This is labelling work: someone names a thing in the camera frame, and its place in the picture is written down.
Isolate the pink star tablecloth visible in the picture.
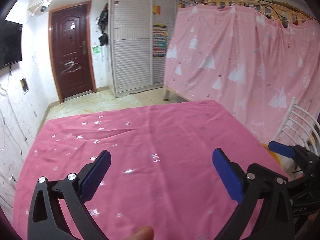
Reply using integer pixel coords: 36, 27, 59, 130
13, 101, 284, 239

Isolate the white louvered wardrobe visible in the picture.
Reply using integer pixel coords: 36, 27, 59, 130
109, 0, 191, 96

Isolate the pink tree-print bed curtain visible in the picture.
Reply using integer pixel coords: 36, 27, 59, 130
164, 5, 319, 143

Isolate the black hanging bag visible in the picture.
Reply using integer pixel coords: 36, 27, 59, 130
98, 3, 108, 47

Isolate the person's left hand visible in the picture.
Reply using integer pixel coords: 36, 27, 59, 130
125, 226, 155, 240

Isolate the dark red wooden door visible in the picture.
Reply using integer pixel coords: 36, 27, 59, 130
48, 1, 97, 102

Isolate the colourful wall poster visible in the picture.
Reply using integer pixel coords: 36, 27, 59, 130
152, 24, 168, 58

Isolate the white metal rail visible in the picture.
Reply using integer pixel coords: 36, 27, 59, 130
273, 97, 319, 156

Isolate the black wall television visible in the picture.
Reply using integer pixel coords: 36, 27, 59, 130
0, 20, 23, 68

